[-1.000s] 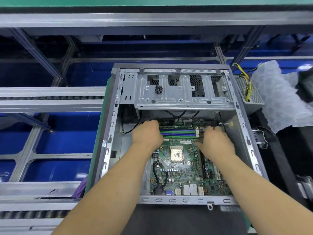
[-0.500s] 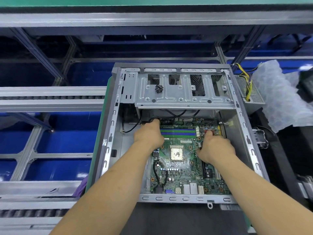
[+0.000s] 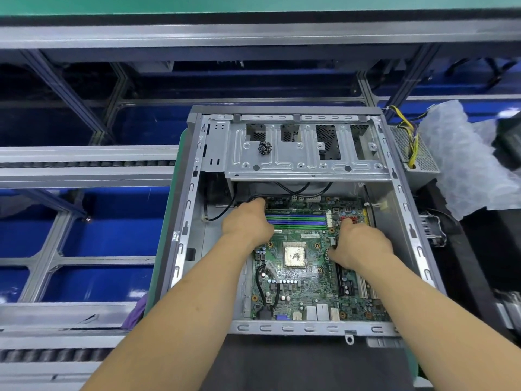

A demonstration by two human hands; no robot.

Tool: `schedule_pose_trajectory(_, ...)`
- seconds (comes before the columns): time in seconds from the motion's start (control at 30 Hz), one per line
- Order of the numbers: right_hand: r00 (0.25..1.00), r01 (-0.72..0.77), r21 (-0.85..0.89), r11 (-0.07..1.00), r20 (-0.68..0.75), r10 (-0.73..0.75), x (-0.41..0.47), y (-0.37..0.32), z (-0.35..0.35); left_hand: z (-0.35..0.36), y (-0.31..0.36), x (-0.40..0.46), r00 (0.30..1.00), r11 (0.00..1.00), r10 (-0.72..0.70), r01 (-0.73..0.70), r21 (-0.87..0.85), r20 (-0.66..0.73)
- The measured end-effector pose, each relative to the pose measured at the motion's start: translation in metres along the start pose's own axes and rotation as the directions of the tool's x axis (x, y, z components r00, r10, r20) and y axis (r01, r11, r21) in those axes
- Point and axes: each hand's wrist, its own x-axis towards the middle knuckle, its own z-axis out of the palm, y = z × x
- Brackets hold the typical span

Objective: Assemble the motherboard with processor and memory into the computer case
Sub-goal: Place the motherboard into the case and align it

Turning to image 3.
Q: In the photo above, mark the person's right hand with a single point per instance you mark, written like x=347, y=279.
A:
x=362, y=244

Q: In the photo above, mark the person's left hand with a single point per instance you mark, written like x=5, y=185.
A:
x=248, y=225

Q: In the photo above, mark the green RAM stick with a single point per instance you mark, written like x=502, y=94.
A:
x=297, y=212

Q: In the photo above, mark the small gold CPU chip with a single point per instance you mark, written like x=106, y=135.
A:
x=295, y=255

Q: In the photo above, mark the green motherboard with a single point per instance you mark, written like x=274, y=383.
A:
x=305, y=272

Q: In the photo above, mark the metal heatsink cooler fan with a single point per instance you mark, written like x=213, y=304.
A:
x=435, y=228

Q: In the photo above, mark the black and silver computer case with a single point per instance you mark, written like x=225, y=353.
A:
x=301, y=146

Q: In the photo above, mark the grey power supply unit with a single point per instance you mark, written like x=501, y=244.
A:
x=419, y=154

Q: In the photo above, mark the person's left forearm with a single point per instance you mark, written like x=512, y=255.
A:
x=171, y=321

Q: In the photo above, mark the person's right forearm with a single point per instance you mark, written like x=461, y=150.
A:
x=448, y=321

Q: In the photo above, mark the white bubble wrap bag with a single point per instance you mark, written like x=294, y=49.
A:
x=472, y=158

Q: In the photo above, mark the small purple object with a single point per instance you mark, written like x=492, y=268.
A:
x=137, y=311

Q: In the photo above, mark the green conveyor belt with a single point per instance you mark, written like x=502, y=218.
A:
x=244, y=4

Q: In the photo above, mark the aluminium roller conveyor rail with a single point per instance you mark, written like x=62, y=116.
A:
x=81, y=167

